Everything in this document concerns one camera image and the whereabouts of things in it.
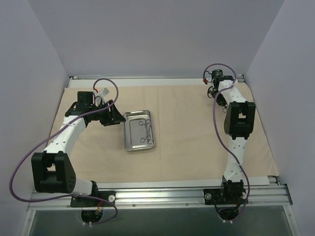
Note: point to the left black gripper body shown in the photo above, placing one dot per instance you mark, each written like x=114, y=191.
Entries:
x=110, y=113

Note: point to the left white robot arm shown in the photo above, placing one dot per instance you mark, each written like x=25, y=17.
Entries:
x=52, y=169

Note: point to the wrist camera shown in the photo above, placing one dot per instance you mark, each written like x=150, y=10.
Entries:
x=216, y=73
x=104, y=92

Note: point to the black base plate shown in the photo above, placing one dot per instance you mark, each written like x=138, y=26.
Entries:
x=108, y=196
x=224, y=197

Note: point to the steel surgical scissors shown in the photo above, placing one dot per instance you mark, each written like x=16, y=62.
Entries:
x=150, y=132

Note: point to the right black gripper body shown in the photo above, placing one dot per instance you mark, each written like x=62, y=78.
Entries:
x=211, y=91

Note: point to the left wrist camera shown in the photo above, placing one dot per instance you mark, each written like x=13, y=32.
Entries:
x=104, y=92

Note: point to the back aluminium rail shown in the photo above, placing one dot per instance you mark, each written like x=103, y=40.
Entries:
x=92, y=77

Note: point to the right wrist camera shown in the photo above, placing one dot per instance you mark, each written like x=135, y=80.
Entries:
x=216, y=73

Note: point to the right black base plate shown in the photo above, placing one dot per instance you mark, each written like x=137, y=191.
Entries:
x=224, y=197

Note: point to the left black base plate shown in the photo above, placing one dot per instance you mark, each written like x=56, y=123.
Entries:
x=108, y=196

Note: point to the steel forceps clamp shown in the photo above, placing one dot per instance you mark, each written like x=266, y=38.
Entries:
x=142, y=123

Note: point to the aluminium front rail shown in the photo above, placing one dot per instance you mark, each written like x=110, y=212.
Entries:
x=269, y=195

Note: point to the steel instrument tray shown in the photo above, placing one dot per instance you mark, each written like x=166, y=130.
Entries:
x=133, y=132

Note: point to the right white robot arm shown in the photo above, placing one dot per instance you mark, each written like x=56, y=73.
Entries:
x=238, y=125

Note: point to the beige cloth surgical kit roll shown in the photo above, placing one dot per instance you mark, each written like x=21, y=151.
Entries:
x=186, y=145

